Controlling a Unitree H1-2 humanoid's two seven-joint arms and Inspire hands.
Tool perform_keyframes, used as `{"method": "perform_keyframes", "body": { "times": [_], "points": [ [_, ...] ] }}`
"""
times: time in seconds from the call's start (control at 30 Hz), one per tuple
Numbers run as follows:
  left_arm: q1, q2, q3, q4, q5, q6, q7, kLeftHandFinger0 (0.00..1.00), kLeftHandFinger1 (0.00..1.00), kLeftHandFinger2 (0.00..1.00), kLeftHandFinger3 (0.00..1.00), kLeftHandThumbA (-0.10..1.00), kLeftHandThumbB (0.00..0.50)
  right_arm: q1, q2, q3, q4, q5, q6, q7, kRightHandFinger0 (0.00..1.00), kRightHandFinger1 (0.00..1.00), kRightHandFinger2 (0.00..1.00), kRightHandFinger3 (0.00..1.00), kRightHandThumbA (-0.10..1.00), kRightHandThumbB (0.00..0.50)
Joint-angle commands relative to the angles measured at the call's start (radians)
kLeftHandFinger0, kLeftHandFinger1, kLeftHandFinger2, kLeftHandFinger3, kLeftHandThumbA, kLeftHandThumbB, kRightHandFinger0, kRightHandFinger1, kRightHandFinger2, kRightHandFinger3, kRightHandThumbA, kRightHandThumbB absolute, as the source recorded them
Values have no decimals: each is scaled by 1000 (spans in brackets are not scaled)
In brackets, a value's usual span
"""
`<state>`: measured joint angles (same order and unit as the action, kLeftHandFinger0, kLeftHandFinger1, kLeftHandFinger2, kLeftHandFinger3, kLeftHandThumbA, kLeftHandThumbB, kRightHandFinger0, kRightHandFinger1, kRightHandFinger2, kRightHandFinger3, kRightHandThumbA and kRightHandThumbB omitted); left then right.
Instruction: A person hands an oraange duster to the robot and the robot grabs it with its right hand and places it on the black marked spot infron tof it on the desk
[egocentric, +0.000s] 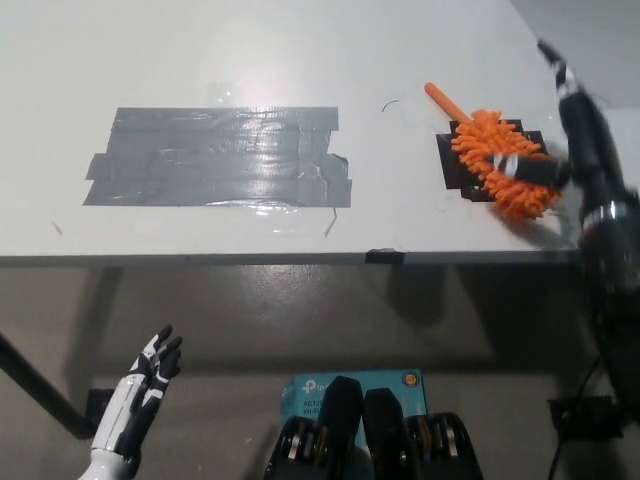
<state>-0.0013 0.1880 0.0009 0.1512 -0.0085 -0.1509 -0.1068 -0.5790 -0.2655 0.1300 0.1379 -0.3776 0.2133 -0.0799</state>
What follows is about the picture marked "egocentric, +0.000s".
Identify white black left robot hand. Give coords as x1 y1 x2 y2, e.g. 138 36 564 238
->
90 324 184 455

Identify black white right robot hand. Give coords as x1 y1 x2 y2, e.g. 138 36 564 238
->
491 38 640 229

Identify orange microfibre duster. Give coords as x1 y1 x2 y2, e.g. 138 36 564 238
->
423 81 565 222

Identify black diagonal table leg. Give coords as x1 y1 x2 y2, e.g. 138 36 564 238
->
0 329 96 441

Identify black tape square patch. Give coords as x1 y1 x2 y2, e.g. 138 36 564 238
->
434 117 551 204

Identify teal router box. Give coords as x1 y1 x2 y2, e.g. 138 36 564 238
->
279 368 429 449

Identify grey duct tape patch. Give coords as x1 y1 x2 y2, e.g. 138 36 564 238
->
81 106 353 208

